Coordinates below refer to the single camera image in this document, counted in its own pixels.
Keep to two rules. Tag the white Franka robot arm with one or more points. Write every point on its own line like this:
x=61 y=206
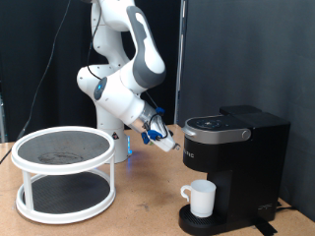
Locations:
x=114 y=82

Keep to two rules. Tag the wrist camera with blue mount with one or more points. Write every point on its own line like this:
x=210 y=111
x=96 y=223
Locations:
x=149 y=136

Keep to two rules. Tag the white ceramic mug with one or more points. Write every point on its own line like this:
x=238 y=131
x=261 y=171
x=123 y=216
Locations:
x=202 y=198

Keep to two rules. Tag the black Keurig coffee machine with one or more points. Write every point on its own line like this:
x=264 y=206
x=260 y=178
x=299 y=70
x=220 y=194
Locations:
x=252 y=170

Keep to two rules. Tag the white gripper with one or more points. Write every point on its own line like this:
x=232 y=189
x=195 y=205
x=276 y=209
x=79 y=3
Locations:
x=163 y=139

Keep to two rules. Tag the white two-tier turntable stand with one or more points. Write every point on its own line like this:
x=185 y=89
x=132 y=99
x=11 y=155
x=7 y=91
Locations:
x=65 y=196

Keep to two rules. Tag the black tape strip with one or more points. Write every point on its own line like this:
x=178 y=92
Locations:
x=265 y=227

